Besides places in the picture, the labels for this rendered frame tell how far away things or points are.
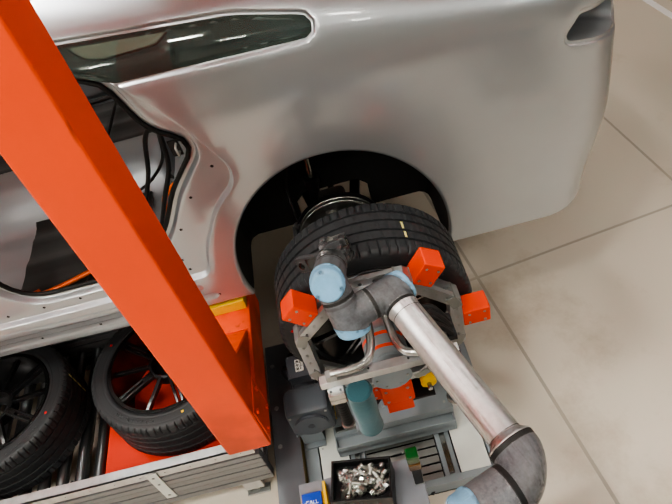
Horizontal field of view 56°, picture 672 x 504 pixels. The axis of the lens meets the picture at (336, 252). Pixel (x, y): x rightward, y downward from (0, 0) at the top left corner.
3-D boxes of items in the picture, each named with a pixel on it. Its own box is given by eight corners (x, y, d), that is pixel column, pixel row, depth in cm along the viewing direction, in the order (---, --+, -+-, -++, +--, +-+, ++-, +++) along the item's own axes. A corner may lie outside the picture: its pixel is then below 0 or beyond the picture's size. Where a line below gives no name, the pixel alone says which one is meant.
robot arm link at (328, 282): (318, 311, 161) (301, 277, 159) (322, 291, 173) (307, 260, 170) (352, 297, 160) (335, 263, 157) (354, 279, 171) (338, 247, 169)
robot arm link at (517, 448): (578, 472, 131) (396, 257, 170) (530, 506, 128) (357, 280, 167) (569, 488, 140) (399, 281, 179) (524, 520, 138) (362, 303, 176)
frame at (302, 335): (464, 350, 229) (452, 250, 190) (469, 365, 225) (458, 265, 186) (319, 387, 232) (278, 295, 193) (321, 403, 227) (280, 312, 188)
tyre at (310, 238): (490, 253, 233) (364, 167, 196) (512, 301, 216) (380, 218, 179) (365, 347, 262) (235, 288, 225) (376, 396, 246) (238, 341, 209)
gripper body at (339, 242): (355, 252, 186) (353, 267, 175) (329, 264, 188) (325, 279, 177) (343, 230, 184) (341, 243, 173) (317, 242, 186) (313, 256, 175)
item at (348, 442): (434, 358, 287) (432, 346, 280) (457, 429, 262) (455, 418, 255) (328, 385, 290) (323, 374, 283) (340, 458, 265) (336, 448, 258)
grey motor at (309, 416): (331, 365, 297) (314, 321, 272) (346, 447, 268) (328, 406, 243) (294, 374, 298) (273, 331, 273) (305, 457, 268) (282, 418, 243)
